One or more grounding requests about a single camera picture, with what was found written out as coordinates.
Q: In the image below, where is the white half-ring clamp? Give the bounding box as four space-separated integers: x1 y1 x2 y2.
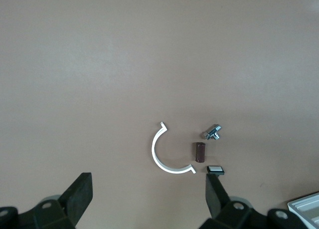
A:
151 121 197 175

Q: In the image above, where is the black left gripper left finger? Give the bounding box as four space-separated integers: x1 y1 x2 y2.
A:
18 173 93 229

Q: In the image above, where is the white drawer cabinet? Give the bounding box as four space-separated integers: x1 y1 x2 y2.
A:
287 192 319 229

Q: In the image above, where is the chrome metal tee fitting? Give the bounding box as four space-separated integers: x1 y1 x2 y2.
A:
200 124 222 141

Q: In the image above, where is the dark brown rectangular block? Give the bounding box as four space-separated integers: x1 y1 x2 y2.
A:
193 141 207 164

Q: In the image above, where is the black switch with white face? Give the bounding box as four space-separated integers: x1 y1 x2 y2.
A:
206 165 225 176

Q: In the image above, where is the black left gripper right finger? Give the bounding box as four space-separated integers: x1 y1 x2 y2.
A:
201 175 269 229

